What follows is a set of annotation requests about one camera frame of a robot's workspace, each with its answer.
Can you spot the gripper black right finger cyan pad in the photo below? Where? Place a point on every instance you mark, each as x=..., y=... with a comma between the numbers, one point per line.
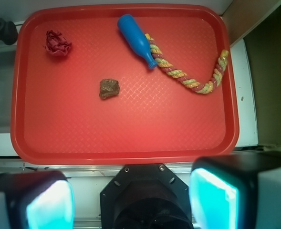
x=238, y=191

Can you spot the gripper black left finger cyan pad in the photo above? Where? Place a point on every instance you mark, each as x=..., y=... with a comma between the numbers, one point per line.
x=37, y=200

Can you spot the crumpled red paper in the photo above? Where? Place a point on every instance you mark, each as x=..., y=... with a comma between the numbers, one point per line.
x=56, y=44

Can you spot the red plastic tray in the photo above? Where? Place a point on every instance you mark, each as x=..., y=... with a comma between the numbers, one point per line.
x=57, y=116

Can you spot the brown rock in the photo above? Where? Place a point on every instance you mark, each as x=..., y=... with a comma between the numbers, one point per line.
x=109, y=88

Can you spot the black clamp knob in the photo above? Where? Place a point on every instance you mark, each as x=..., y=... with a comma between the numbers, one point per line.
x=8, y=32

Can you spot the blue plastic bottle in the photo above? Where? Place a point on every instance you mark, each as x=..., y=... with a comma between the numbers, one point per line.
x=136, y=39

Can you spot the black octagonal mount plate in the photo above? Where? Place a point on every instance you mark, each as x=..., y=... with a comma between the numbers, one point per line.
x=145, y=197

